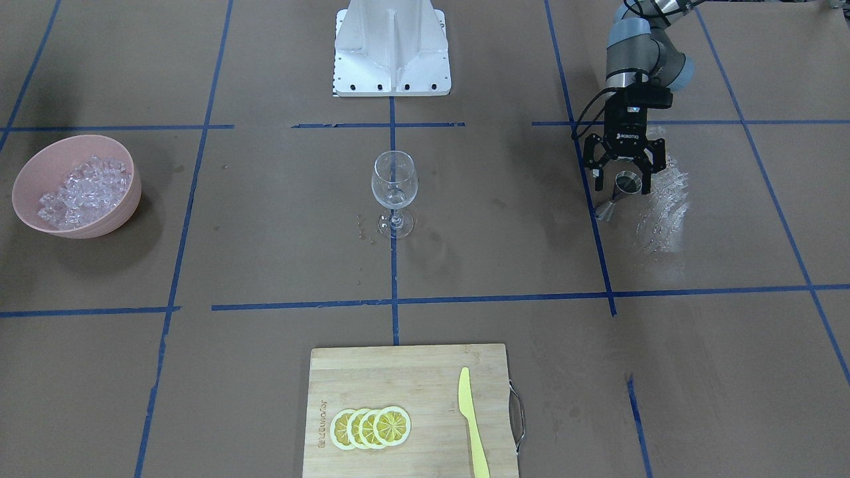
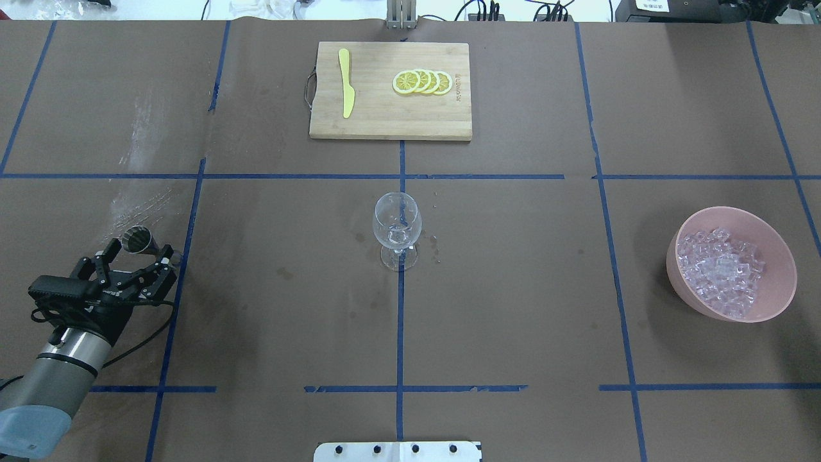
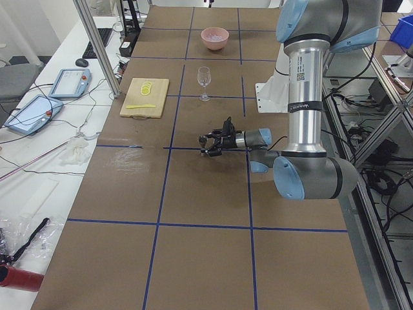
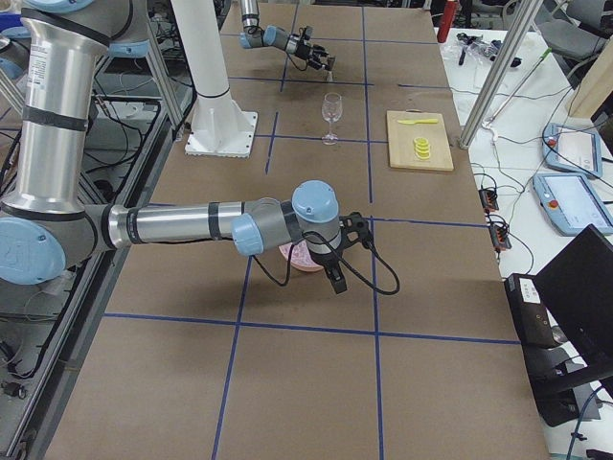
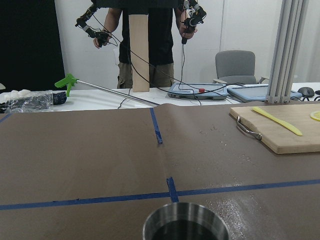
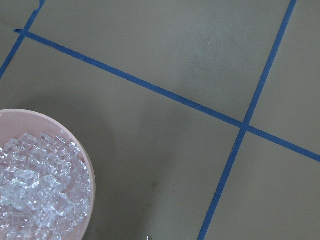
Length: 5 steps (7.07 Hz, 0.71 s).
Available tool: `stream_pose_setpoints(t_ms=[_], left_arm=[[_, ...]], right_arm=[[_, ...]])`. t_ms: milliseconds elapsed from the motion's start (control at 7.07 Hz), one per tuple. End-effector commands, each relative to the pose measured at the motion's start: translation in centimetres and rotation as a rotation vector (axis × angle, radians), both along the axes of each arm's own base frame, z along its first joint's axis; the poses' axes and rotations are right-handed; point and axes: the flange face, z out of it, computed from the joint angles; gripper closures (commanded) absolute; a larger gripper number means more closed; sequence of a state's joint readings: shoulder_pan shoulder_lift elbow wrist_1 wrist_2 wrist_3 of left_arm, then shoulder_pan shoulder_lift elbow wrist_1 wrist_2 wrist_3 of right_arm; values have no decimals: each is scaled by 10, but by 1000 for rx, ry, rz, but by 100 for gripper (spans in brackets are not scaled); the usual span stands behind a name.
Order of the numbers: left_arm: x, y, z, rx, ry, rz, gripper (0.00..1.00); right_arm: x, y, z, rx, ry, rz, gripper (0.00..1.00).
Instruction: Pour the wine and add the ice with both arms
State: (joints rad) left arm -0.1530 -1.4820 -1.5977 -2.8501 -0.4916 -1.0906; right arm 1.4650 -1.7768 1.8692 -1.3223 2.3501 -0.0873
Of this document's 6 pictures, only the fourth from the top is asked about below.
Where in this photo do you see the steel jigger measuring cup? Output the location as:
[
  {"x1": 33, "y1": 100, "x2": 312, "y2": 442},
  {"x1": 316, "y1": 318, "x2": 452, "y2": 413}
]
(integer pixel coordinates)
[{"x1": 325, "y1": 57, "x2": 335, "y2": 82}]

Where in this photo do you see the red cylinder bottle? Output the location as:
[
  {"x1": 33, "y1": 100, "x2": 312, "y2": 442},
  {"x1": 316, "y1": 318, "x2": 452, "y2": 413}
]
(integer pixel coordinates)
[{"x1": 437, "y1": 0, "x2": 459, "y2": 43}]

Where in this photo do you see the blue teach pendant near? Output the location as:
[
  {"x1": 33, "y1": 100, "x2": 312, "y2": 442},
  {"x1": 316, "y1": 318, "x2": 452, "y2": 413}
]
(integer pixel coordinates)
[{"x1": 533, "y1": 172, "x2": 612, "y2": 237}]

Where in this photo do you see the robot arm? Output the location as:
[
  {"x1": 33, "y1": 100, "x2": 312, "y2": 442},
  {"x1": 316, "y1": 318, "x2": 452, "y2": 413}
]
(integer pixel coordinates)
[
  {"x1": 1, "y1": 1, "x2": 349, "y2": 292},
  {"x1": 239, "y1": 0, "x2": 335, "y2": 72}
]

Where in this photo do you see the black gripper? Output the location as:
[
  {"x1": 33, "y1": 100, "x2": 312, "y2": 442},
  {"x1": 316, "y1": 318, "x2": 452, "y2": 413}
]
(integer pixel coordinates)
[
  {"x1": 294, "y1": 40, "x2": 330, "y2": 71},
  {"x1": 308, "y1": 232, "x2": 349, "y2": 294}
]

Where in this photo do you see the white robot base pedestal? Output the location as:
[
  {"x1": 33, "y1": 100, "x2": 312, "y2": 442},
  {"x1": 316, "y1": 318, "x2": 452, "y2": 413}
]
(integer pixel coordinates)
[{"x1": 171, "y1": 0, "x2": 258, "y2": 158}]

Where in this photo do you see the clear wine glass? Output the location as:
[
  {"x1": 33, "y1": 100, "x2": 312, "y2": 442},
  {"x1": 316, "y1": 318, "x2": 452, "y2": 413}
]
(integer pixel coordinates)
[{"x1": 321, "y1": 92, "x2": 343, "y2": 146}]

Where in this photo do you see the clear ice cubes pile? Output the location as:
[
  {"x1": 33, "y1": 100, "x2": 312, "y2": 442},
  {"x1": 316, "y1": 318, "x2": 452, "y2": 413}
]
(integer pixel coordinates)
[{"x1": 291, "y1": 241, "x2": 313, "y2": 265}]

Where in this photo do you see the black monitor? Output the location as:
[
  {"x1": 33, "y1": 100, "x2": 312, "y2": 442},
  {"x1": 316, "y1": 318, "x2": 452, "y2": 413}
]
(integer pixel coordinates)
[{"x1": 534, "y1": 224, "x2": 612, "y2": 364}]

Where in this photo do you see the grey office chair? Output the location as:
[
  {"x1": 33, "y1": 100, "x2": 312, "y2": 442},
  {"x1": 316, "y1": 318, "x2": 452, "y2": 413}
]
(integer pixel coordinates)
[{"x1": 538, "y1": 1, "x2": 612, "y2": 77}]

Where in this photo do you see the aluminium frame post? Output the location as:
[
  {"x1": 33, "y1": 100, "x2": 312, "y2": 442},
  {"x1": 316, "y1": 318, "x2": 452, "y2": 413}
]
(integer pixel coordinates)
[{"x1": 458, "y1": 0, "x2": 542, "y2": 150}]

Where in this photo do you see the pink bowl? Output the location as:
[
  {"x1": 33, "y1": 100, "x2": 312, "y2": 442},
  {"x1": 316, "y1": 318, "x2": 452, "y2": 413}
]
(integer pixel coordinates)
[{"x1": 279, "y1": 241, "x2": 324, "y2": 272}]

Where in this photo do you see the bamboo cutting board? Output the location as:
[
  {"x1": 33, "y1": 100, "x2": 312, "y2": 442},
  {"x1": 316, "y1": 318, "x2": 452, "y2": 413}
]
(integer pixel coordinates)
[{"x1": 386, "y1": 110, "x2": 454, "y2": 172}]

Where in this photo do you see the black box device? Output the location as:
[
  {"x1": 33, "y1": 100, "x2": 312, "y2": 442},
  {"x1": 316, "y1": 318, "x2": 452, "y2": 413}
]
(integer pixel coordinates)
[{"x1": 504, "y1": 273, "x2": 559, "y2": 349}]

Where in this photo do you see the green handled reacher stick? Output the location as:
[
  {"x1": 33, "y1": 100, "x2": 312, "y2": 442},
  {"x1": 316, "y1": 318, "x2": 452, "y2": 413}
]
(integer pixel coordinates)
[{"x1": 482, "y1": 47, "x2": 552, "y2": 129}]

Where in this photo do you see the blue teach pendant far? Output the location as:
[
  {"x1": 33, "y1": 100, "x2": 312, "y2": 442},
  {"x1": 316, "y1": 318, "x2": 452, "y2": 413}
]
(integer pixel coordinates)
[{"x1": 542, "y1": 123, "x2": 602, "y2": 178}]

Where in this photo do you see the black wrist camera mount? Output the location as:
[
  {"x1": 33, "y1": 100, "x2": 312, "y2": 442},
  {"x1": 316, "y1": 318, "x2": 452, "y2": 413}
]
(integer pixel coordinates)
[{"x1": 339, "y1": 212, "x2": 375, "y2": 250}]

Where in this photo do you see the blue teach pendant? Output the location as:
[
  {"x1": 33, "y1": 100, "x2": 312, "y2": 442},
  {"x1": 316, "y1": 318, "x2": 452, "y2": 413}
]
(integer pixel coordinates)
[
  {"x1": 542, "y1": 123, "x2": 602, "y2": 178},
  {"x1": 533, "y1": 172, "x2": 612, "y2": 237}
]

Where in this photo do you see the yellow plastic knife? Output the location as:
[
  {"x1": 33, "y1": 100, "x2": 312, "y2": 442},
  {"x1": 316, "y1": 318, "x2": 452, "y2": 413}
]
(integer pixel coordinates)
[{"x1": 397, "y1": 118, "x2": 439, "y2": 126}]

